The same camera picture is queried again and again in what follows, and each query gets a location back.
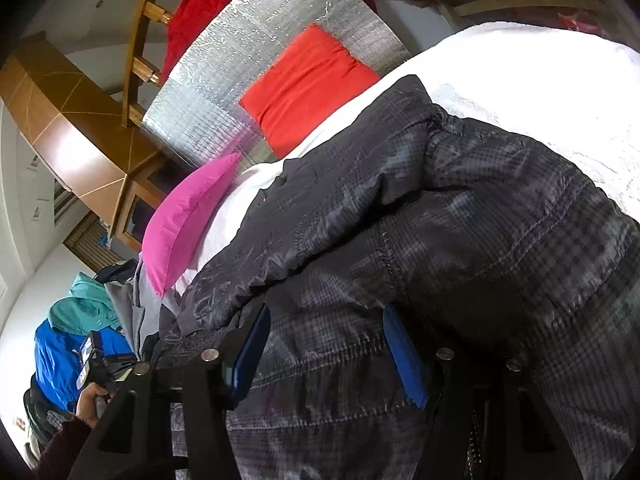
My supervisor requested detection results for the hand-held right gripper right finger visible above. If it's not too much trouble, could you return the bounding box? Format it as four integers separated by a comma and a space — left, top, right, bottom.
382, 305, 582, 480

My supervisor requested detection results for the silver foil mat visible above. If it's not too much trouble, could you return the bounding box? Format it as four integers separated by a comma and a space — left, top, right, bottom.
141, 0, 412, 168

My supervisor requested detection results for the orange-red pillow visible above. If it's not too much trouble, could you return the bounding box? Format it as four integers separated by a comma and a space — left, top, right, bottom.
238, 23, 382, 159

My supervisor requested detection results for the grey garment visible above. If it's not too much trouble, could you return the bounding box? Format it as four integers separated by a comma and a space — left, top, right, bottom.
104, 260, 171, 361

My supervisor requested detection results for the brown slatted panel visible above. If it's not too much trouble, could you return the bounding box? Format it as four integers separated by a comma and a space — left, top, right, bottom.
62, 210, 132, 272

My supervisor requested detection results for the dark plaid padded jacket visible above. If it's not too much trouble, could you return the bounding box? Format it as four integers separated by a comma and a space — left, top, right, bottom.
159, 74, 640, 480

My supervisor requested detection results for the wooden chair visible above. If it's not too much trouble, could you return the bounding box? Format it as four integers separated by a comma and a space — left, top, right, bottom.
120, 0, 202, 127

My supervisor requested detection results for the person's left hand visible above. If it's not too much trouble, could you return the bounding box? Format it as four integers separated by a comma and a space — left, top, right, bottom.
74, 382, 115, 429

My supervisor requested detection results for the red cloth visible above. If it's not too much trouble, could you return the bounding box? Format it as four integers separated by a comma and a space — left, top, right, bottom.
160, 0, 276, 86

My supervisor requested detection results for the blue jacket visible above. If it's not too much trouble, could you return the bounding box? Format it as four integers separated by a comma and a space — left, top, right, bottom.
33, 319, 132, 413

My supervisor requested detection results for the pink pillow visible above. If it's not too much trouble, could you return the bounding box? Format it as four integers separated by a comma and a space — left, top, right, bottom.
141, 152, 243, 299

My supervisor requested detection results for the teal jacket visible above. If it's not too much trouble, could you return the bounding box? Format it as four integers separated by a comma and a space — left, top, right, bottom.
47, 271, 123, 332

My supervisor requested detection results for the dark garment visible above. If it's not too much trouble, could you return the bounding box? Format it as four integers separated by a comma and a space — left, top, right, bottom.
22, 374, 76, 458

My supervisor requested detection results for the white fleece blanket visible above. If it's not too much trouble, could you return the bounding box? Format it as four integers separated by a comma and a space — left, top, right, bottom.
172, 22, 640, 286

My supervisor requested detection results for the wooden cabinet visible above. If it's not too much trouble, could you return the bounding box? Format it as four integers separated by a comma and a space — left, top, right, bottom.
0, 31, 173, 253

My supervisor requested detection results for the person's left forearm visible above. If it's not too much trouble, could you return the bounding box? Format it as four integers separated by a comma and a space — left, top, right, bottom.
36, 416, 93, 480

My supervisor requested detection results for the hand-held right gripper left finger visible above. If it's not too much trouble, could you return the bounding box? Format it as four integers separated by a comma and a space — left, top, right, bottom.
67, 303, 273, 480

